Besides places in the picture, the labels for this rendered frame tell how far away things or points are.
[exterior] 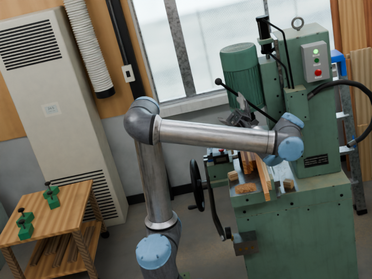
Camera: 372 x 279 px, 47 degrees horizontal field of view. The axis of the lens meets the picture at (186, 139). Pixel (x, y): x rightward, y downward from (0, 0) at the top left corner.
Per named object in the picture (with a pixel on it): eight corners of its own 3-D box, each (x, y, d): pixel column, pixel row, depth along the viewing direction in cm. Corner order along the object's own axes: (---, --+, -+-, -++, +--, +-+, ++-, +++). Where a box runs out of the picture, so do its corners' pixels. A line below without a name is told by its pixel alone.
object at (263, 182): (249, 139, 251) (248, 133, 249) (253, 139, 251) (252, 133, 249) (265, 201, 191) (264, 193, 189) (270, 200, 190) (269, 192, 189)
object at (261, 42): (258, 52, 208) (253, 16, 201) (275, 48, 207) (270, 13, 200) (261, 56, 201) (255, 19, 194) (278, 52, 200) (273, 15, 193)
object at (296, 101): (287, 117, 205) (283, 87, 199) (306, 113, 204) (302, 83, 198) (290, 124, 198) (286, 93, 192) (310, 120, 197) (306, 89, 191)
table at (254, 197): (209, 154, 258) (207, 145, 256) (260, 145, 255) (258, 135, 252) (212, 211, 203) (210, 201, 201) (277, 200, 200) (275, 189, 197)
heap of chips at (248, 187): (234, 186, 208) (233, 183, 207) (254, 182, 206) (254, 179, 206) (235, 194, 201) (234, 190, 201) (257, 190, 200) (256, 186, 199)
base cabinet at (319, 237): (248, 267, 285) (228, 175, 257) (337, 253, 279) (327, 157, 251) (256, 321, 244) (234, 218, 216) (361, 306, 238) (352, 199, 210)
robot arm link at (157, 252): (141, 290, 182) (129, 258, 175) (149, 262, 197) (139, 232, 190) (176, 288, 179) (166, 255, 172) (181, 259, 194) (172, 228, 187)
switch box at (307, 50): (304, 79, 198) (300, 45, 191) (326, 75, 196) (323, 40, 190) (307, 83, 192) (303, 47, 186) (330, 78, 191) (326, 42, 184)
